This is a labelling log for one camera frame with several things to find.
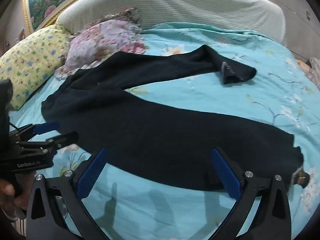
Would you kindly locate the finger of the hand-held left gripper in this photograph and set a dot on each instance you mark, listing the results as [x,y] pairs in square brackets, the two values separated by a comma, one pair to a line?
[67,137]
[47,127]

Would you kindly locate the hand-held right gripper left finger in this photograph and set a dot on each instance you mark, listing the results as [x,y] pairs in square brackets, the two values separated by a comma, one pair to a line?
[90,176]

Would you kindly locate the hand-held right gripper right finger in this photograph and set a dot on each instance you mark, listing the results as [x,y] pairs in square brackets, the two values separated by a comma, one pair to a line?
[226,176]

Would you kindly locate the black pants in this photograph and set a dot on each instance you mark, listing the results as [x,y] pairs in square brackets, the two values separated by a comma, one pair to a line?
[150,130]

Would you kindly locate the person's left hand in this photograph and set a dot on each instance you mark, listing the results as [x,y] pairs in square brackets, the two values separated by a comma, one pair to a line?
[7,190]

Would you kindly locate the striped garment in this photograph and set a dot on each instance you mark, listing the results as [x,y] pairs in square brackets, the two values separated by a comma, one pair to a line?
[20,227]

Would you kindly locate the yellow floral pillow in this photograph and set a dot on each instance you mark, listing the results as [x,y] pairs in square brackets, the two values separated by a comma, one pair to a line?
[32,65]

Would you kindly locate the teal floral bedsheet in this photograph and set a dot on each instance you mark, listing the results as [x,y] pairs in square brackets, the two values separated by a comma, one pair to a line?
[225,100]

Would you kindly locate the pink floral pillow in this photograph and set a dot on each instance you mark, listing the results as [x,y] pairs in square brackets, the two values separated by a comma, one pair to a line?
[105,37]

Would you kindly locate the gold framed landscape painting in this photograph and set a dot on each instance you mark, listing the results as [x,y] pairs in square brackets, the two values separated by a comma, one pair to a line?
[45,2]

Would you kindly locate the patterned cloth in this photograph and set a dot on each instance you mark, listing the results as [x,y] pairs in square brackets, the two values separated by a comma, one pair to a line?
[314,70]

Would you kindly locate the white striped headboard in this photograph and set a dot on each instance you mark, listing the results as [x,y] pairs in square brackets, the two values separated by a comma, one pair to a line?
[187,2]

